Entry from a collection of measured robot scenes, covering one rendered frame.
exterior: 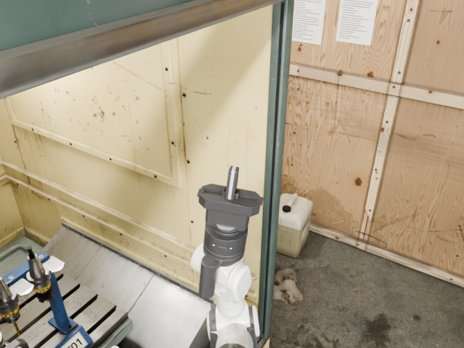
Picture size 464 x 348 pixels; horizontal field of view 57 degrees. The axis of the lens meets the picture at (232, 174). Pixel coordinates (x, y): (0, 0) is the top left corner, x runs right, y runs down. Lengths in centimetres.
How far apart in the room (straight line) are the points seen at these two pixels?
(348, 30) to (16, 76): 238
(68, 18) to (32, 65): 9
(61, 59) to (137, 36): 12
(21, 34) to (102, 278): 154
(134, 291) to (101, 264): 23
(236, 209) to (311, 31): 211
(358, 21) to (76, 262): 198
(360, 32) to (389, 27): 16
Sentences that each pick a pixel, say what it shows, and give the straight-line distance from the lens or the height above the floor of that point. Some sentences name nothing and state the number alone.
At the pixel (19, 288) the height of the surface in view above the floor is 122.
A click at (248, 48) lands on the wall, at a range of 112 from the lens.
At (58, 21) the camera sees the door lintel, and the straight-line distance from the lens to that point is 56.
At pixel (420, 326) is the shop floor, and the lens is 298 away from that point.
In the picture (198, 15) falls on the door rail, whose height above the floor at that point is 202.
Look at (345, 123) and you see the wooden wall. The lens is 291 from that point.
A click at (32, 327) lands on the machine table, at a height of 90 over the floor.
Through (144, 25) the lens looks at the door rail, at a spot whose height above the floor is 203.
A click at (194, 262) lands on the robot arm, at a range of 96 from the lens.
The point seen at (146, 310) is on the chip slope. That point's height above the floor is 79.
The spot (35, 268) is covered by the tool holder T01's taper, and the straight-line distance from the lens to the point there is 141.
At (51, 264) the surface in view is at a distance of 147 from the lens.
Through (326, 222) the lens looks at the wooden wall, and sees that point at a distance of 335.
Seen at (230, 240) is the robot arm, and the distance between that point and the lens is 85.
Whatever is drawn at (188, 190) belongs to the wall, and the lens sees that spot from 146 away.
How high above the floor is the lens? 216
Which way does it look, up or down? 32 degrees down
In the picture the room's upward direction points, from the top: straight up
